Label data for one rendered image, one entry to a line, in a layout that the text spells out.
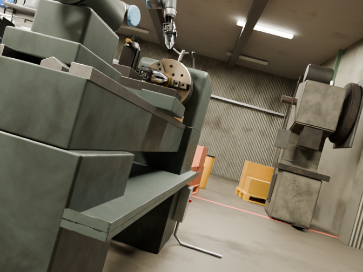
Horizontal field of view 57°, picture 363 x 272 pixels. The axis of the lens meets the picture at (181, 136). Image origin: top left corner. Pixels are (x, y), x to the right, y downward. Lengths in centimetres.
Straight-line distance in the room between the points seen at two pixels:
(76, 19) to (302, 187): 459
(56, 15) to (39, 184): 42
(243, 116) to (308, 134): 579
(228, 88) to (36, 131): 1029
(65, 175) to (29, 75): 23
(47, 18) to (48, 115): 28
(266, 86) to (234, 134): 185
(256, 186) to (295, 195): 138
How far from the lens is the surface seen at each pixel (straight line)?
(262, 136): 1096
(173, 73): 210
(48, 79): 78
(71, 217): 75
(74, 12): 92
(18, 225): 82
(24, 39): 90
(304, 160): 565
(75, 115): 74
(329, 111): 533
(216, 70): 1101
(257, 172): 679
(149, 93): 136
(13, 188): 81
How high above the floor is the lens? 77
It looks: 1 degrees up
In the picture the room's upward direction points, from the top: 16 degrees clockwise
